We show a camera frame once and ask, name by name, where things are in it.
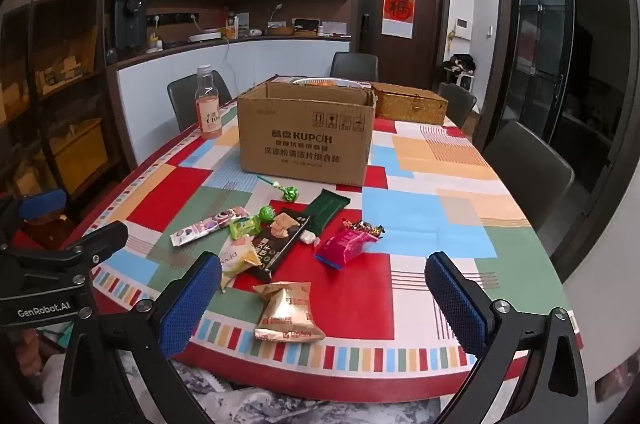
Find black white bag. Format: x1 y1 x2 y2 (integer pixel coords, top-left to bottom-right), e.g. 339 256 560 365
442 53 479 89

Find purple white snack packet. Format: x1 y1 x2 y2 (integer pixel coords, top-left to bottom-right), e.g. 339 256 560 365
170 206 250 247

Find light green candy packet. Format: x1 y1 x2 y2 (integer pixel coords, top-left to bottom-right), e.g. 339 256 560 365
229 216 262 241

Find black framed glass door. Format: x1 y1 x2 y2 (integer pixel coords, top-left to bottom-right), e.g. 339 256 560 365
499 0 577 142

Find woven wicker basket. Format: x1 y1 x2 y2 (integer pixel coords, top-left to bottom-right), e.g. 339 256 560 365
370 81 449 126

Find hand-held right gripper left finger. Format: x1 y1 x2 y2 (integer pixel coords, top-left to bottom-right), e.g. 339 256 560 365
60 251 223 424

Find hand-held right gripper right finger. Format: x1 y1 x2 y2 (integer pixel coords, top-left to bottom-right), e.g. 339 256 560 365
425 251 591 424

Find glass fronted display cabinet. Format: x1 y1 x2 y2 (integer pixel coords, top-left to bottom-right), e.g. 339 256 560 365
0 0 110 227

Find white lower cabinets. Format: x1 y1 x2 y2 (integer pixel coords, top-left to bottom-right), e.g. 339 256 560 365
116 37 352 167

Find dark grey dining chair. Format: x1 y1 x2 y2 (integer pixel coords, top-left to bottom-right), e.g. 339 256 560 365
167 70 234 133
482 120 576 236
437 82 478 129
330 52 380 82

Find brown cardboard box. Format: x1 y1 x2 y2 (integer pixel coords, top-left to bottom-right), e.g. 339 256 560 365
237 81 377 188

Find brown foil candy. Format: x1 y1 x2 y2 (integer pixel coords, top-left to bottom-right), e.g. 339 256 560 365
341 217 386 238

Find red door poster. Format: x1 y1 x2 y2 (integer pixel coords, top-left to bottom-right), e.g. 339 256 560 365
382 0 416 40

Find pink drink bottle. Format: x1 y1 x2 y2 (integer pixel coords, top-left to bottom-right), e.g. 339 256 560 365
194 65 224 140

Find yellow box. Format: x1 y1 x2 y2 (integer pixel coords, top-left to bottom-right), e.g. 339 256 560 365
49 117 109 196

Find gold snack packet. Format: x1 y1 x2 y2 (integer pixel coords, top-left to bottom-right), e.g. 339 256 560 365
252 281 326 344

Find black biscuit packet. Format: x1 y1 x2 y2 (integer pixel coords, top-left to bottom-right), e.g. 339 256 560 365
247 207 312 283

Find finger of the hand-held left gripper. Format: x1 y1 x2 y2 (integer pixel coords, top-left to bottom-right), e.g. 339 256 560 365
56 221 130 269
0 189 69 250

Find black countertop appliance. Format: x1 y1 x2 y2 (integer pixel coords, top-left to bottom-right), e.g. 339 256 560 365
112 0 148 50

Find green lollipop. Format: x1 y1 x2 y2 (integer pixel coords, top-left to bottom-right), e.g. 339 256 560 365
257 175 300 204

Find dark green snack packet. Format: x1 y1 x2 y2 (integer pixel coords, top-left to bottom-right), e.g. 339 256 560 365
302 188 352 237

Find dark brown door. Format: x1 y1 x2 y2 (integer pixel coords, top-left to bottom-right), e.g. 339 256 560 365
357 0 446 91

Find white round dish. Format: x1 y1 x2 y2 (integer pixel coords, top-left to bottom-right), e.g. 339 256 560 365
292 76 372 89

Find magenta snack packet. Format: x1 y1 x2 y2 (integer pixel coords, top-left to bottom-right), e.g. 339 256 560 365
314 227 377 270

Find yellow white snack packet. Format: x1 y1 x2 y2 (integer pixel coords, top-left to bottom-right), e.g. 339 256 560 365
218 236 264 293

